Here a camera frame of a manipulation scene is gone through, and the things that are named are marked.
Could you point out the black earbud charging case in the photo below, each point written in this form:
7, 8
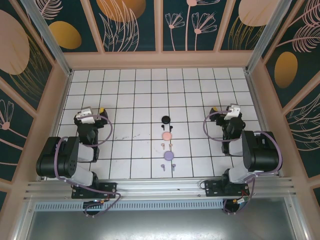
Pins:
166, 120

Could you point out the pink earbud charging case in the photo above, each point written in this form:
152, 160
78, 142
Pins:
166, 136

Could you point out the purple earbud charging case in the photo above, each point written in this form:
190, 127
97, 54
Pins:
168, 155

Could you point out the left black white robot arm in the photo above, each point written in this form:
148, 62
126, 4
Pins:
53, 160

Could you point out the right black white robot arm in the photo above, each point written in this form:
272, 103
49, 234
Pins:
262, 155

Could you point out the grey metal shelf plate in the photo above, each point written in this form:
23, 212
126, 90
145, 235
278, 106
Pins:
160, 225

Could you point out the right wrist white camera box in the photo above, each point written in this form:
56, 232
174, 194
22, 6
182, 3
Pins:
232, 113

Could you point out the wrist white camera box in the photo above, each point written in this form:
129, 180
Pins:
86, 116
232, 113

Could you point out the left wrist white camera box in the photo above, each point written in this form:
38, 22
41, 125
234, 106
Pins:
86, 116

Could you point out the aluminium side rail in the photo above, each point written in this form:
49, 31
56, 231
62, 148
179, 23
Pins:
259, 110

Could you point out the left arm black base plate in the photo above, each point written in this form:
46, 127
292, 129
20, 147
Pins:
110, 190

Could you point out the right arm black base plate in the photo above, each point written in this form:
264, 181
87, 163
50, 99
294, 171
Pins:
212, 188

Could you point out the aluminium mounting rail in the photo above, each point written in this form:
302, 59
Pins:
160, 187

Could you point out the aluminium corner post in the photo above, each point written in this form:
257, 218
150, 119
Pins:
47, 37
267, 32

